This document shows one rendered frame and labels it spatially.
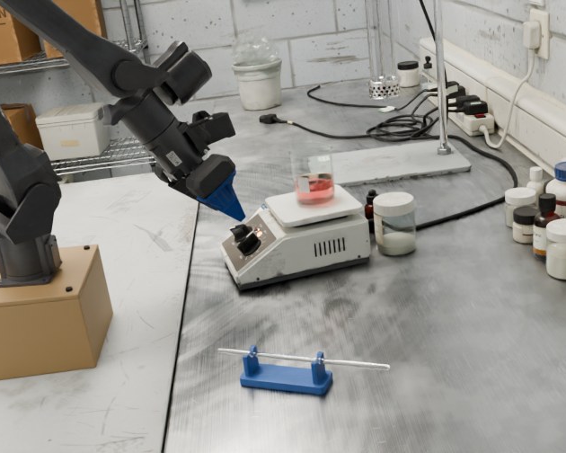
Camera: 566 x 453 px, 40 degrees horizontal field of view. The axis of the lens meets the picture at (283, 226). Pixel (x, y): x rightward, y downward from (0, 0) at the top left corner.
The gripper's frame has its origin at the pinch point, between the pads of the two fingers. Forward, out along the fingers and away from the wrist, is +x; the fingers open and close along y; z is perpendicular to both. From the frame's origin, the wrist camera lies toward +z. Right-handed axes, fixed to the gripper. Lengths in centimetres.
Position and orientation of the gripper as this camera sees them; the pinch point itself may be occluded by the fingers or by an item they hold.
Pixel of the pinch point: (215, 196)
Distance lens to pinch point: 106.5
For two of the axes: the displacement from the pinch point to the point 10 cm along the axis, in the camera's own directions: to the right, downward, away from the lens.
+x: 5.8, 7.0, 4.1
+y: -4.2, -1.8, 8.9
